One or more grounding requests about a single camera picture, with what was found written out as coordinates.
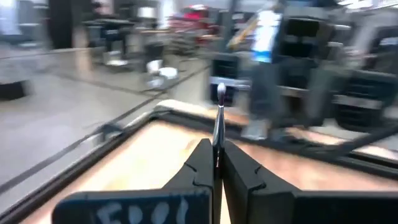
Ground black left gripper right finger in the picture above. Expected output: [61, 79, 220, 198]
[221, 139, 398, 224]

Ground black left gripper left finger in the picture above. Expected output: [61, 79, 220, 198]
[51, 138, 216, 224]

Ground dark pen with silver end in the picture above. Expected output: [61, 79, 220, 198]
[212, 82, 228, 169]

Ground black corner clamp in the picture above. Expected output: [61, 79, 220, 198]
[98, 123, 123, 141]

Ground round floor fan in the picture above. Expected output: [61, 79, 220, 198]
[145, 58, 180, 90]

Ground black computer tower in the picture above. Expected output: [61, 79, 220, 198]
[144, 43, 165, 63]

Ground blue and white container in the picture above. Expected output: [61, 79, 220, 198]
[251, 9, 282, 63]

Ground red parts rack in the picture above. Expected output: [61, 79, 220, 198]
[169, 4, 218, 47]

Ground black wheeled desk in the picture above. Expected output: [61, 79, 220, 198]
[83, 18, 135, 66]

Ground black box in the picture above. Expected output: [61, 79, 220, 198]
[0, 80, 31, 101]

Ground tall black cabinet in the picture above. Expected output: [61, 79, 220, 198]
[48, 0, 74, 49]

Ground black table frame rail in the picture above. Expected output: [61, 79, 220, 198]
[0, 107, 398, 224]

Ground yellow hose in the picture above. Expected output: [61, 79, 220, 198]
[228, 15, 259, 50]

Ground black camera stand pole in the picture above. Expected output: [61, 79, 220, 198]
[222, 0, 239, 54]

